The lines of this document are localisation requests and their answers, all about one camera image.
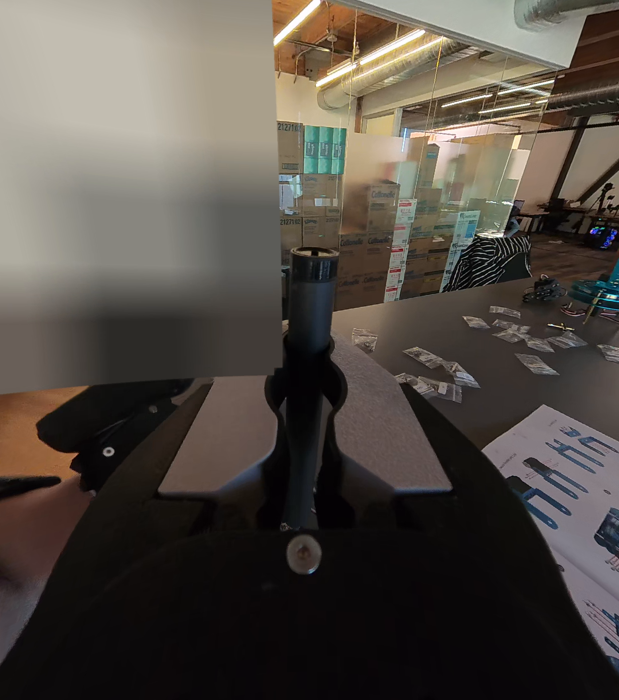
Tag computer with coloured lights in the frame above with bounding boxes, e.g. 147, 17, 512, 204
588, 219, 619, 251

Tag silver air duct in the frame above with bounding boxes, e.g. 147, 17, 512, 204
544, 68, 619, 113
317, 41, 485, 110

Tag wood edged desk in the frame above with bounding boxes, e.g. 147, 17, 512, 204
331, 278, 619, 460

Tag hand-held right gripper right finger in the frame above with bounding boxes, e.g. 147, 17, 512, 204
315, 331, 453, 530

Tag black robot claw part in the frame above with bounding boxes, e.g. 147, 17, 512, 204
522, 276, 568, 305

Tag scattered small screw bags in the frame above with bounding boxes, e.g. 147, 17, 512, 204
350, 303, 619, 404

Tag printed instruction sheet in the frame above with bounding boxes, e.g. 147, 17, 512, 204
481, 405, 619, 700

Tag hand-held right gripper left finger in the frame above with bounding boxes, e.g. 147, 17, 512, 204
157, 372, 291, 530

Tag stack of cardboard boxes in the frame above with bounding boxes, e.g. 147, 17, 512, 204
277, 120, 531, 314

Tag black white striped cloth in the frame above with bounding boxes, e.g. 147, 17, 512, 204
443, 235, 532, 293

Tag black precision screwdriver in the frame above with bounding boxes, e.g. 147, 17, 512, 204
282, 247, 341, 531

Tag person's left forearm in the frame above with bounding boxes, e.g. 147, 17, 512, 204
0, 470, 97, 597

